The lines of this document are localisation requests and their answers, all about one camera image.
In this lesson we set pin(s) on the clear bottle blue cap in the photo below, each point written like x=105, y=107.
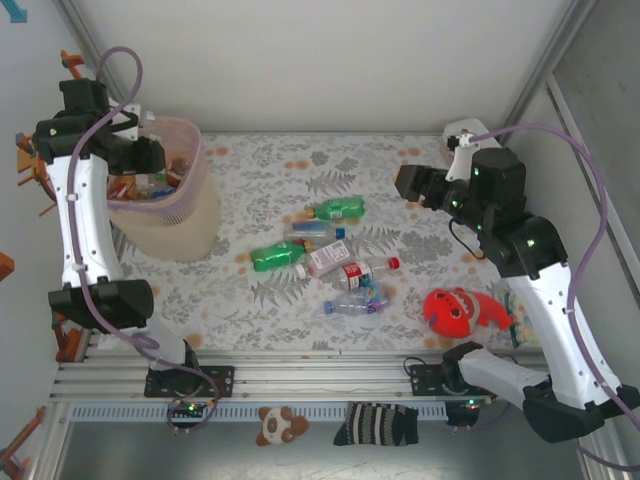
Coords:
x=327, y=257

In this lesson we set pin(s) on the red fish plush toy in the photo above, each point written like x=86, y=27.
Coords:
x=450, y=312

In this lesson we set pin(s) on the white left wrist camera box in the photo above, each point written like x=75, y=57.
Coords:
x=130, y=122

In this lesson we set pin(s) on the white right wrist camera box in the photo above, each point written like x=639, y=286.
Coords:
x=460, y=160

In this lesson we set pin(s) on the clear bottle blue strip label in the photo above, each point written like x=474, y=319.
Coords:
x=312, y=230

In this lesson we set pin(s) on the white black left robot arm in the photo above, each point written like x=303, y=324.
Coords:
x=90, y=225

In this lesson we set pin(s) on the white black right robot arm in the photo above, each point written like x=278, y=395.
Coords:
x=555, y=330

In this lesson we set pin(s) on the crushed bottle colourful label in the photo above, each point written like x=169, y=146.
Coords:
x=360, y=300

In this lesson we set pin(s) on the orange claw gripper wall sticker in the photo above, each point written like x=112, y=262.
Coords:
x=25, y=160

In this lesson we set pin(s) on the teal wall sticker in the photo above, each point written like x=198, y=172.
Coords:
x=17, y=11

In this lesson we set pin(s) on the aluminium rail beam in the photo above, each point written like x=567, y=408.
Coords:
x=325, y=382

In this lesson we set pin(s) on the blue label bottle white cap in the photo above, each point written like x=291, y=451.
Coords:
x=164, y=190

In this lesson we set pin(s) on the brown coffee drink bottle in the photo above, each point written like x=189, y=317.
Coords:
x=179, y=169

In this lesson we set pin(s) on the small circuit board with LEDs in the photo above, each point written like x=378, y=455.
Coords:
x=462, y=412
x=189, y=410

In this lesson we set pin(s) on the teal polka dot sock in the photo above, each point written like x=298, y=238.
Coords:
x=522, y=325

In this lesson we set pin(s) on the black white striped sock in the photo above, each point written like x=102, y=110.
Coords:
x=375, y=425

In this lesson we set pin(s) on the white pink tissue box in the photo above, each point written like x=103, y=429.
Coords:
x=462, y=125

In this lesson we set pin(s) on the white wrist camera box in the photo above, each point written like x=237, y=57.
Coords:
x=460, y=160
x=130, y=122

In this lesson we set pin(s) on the pink plastic bin liner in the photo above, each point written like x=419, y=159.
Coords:
x=196, y=165

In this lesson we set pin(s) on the brown white panda plush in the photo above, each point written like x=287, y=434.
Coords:
x=274, y=425

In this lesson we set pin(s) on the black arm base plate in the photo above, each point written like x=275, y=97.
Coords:
x=422, y=380
x=222, y=380

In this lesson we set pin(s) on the red label bottle red cap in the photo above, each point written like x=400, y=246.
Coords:
x=355, y=272

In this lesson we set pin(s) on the green soda bottle yellow cap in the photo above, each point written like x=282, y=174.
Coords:
x=340, y=207
x=275, y=255

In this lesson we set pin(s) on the aluminium frame post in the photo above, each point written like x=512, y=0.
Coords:
x=555, y=50
x=87, y=30

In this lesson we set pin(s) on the beige mesh waste bin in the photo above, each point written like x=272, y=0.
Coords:
x=175, y=240

